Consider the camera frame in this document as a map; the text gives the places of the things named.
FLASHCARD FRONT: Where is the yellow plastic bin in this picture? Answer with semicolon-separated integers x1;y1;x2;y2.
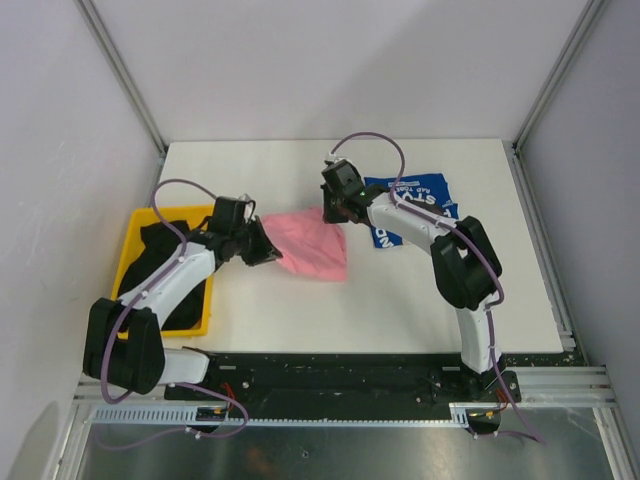
110;204;214;338

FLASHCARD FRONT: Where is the black t-shirt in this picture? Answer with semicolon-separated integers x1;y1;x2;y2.
117;222;206;331

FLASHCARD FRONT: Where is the aluminium frame post right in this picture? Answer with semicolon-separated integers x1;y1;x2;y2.
512;0;610;152

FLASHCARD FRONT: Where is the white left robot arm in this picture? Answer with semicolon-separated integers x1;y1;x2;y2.
83;197;282;400

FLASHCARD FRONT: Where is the pink t-shirt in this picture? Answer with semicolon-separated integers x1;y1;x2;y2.
262;207;347;283

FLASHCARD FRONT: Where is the aluminium frame post left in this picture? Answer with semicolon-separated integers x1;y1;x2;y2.
74;0;168;158

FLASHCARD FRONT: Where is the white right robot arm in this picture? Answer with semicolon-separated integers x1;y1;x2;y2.
321;154;504;401

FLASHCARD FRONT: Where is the aluminium frame post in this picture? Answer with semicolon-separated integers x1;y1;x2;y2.
512;0;610;152
74;0;168;158

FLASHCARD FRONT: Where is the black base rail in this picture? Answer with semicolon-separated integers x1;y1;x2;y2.
201;353;521;410

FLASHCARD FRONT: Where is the blue printed t-shirt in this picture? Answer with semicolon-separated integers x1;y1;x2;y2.
370;173;459;249

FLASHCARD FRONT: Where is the white slotted cable duct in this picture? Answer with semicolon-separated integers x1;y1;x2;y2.
91;401;499;428

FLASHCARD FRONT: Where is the aluminium side rail right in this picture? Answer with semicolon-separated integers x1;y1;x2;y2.
503;142;579;352

